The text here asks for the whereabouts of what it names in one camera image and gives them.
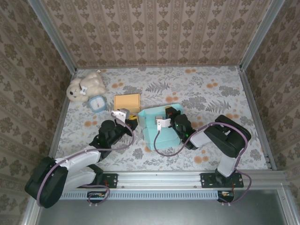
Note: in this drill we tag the orange paper box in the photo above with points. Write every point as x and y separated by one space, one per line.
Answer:
125 103

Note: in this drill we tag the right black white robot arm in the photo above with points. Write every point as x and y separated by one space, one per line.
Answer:
229 138

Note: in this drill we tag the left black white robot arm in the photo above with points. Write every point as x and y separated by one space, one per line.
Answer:
47 182

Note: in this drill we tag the small blue square clock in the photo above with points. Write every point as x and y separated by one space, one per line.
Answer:
97 104

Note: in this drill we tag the floral patterned table cover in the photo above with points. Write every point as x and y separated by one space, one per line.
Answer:
140 79

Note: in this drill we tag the cream plush dog toy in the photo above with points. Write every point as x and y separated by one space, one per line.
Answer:
91 82

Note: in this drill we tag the grey metal panel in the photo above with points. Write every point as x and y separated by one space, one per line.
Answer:
164 213

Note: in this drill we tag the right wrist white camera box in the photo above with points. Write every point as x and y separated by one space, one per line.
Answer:
162 122

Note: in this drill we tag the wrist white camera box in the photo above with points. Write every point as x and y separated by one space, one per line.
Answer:
162 122
120 113

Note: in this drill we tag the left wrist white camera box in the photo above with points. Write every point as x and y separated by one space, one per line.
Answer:
120 113

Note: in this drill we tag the aluminium side rail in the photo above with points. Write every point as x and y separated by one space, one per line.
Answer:
64 110
257 117

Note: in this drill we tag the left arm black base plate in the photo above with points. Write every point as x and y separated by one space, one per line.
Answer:
112 180

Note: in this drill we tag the aluminium mounting rail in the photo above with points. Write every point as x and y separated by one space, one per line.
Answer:
159 179

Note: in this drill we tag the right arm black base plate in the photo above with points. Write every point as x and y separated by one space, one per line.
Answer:
206 180

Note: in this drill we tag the aluminium frame post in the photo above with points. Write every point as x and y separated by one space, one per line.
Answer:
261 35
53 35

